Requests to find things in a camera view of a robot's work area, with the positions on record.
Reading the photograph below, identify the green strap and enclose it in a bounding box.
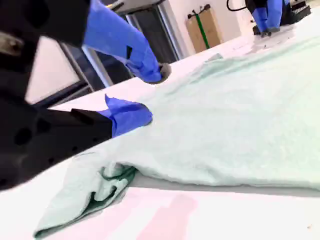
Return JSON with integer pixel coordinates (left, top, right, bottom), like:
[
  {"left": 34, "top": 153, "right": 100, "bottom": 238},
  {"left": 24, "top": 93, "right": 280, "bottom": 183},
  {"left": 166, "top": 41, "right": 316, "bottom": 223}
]
[{"left": 191, "top": 9, "right": 211, "bottom": 50}]

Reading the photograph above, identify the pale green T-shirt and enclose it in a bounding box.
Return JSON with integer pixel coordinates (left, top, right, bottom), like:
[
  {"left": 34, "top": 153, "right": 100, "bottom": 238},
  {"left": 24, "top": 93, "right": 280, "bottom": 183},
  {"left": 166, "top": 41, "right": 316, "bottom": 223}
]
[{"left": 33, "top": 37, "right": 320, "bottom": 240}]

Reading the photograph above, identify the black cable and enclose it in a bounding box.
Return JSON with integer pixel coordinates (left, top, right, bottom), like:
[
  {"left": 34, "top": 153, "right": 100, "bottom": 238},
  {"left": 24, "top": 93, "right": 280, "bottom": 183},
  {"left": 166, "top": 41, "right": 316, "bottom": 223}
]
[{"left": 226, "top": 0, "right": 249, "bottom": 13}]

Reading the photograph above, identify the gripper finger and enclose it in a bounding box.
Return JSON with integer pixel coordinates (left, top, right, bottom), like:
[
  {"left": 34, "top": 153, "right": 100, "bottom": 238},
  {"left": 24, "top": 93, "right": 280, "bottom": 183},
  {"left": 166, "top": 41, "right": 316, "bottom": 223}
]
[
  {"left": 27, "top": 93, "right": 154, "bottom": 176},
  {"left": 39, "top": 0, "right": 173, "bottom": 84},
  {"left": 251, "top": 0, "right": 271, "bottom": 37},
  {"left": 267, "top": 0, "right": 284, "bottom": 32}
]

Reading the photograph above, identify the brown cardboard box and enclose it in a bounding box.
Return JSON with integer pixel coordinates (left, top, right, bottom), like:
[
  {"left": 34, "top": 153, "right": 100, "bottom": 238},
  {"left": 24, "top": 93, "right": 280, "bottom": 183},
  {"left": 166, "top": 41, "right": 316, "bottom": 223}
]
[{"left": 185, "top": 8, "right": 223, "bottom": 54}]

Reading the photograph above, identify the dark metal cabinet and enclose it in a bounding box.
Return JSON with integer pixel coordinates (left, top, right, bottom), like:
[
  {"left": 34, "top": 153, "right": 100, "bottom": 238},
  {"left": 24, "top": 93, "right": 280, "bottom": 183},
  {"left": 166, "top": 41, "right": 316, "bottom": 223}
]
[{"left": 124, "top": 0, "right": 186, "bottom": 66}]

